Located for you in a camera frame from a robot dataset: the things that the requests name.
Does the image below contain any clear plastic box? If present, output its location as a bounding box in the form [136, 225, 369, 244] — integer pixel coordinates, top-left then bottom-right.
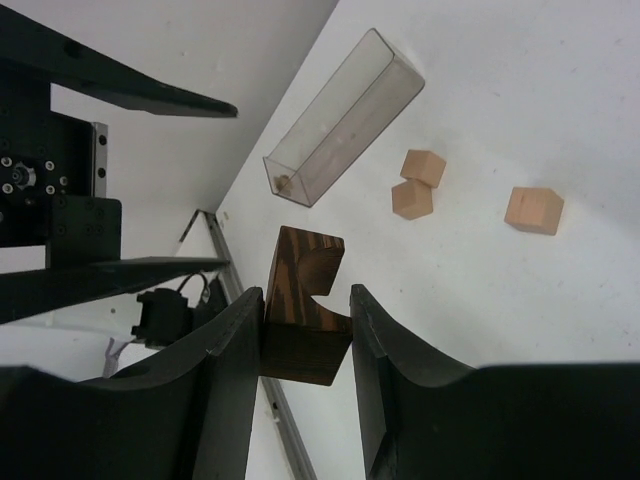
[263, 28, 425, 208]

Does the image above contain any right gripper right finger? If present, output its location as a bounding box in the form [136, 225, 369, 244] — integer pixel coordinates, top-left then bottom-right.
[350, 285, 639, 479]

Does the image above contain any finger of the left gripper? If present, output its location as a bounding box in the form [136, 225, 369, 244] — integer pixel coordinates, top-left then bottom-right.
[1, 257, 229, 324]
[1, 9, 238, 118]

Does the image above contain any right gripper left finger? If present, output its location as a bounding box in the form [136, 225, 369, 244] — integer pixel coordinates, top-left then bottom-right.
[1, 287, 264, 479]

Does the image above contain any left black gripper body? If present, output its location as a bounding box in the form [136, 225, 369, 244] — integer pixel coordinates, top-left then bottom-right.
[1, 84, 122, 268]

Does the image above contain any light wood cube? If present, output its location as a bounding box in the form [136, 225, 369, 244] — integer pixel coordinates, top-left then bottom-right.
[400, 149, 446, 188]
[391, 180, 434, 220]
[504, 187, 564, 236]

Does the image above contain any dark wood arch block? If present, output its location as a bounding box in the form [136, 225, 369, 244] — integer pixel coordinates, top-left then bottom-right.
[261, 226, 352, 386]

